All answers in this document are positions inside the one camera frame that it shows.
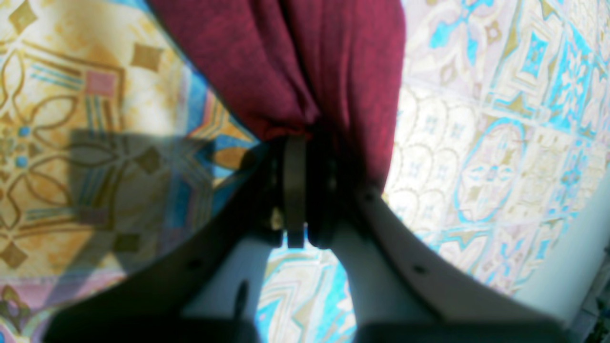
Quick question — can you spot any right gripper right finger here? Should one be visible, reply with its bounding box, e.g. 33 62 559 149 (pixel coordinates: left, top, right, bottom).
306 139 567 343

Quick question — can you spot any patterned tablecloth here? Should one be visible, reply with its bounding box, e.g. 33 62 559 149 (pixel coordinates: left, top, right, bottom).
1 0 609 343

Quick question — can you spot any dark red t-shirt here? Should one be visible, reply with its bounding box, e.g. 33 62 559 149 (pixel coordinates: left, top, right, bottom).
148 0 406 189

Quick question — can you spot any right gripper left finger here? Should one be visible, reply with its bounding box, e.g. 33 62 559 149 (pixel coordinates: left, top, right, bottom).
43 136 306 343

